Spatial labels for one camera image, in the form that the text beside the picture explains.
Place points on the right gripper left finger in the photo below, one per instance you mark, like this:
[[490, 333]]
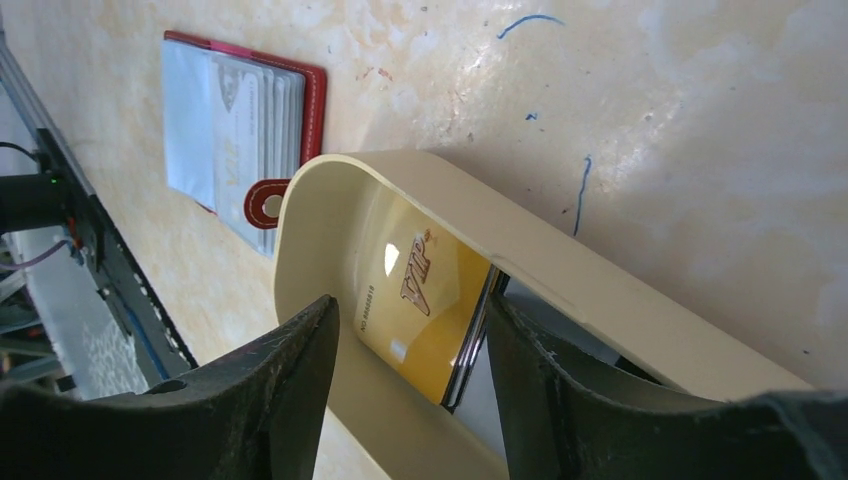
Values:
[[254, 413]]

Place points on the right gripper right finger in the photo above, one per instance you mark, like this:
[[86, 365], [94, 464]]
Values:
[[777, 435]]

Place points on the black striped card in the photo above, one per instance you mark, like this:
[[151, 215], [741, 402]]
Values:
[[548, 386]]

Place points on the gold VIP card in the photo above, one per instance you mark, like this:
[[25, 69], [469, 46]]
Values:
[[416, 290]]

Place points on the red leather card holder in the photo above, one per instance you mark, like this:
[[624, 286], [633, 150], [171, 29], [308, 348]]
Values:
[[292, 101]]

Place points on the silver VIP card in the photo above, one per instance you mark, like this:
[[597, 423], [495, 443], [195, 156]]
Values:
[[236, 123]]

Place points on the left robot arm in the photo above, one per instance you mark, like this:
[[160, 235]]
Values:
[[34, 201]]

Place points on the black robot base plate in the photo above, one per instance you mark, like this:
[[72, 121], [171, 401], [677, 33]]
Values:
[[119, 281]]

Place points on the aluminium frame rail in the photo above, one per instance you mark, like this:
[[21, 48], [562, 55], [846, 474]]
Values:
[[36, 117]]

